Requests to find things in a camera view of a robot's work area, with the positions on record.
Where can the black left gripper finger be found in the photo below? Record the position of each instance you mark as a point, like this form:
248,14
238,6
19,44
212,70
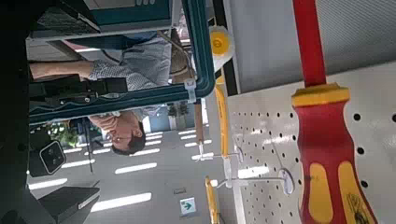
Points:
65,23
68,202

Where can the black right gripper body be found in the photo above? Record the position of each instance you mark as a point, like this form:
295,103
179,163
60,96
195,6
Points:
77,88

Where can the green metal frame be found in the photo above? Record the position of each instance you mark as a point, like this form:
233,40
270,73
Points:
202,62

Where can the long ceiling light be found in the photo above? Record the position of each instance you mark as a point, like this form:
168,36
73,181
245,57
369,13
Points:
190,144
194,156
136,168
47,183
77,163
124,201
146,152

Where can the green leafy plant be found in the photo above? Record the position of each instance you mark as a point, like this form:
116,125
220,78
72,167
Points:
62,133

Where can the thin black tripod stand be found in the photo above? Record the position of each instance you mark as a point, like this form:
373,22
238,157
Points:
88,146

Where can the person in checkered shirt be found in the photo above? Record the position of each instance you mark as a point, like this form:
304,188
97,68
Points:
146,62

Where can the dark potted plants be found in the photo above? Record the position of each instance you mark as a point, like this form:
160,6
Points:
178,109

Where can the small grey ceiling plate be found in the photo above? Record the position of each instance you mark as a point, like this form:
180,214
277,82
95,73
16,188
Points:
179,190

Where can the white zip tie tag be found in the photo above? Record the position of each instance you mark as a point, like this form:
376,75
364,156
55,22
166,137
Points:
190,90

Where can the green arrow exit sign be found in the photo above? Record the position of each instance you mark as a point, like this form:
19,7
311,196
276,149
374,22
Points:
188,205

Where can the metal peg hook round base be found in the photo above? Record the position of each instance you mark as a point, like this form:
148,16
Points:
239,154
286,182

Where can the white perforated pegboard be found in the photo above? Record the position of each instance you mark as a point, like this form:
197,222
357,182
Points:
267,130

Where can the red yellow screwdriver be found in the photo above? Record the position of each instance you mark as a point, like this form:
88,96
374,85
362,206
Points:
323,140

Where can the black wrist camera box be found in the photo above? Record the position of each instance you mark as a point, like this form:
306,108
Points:
52,157

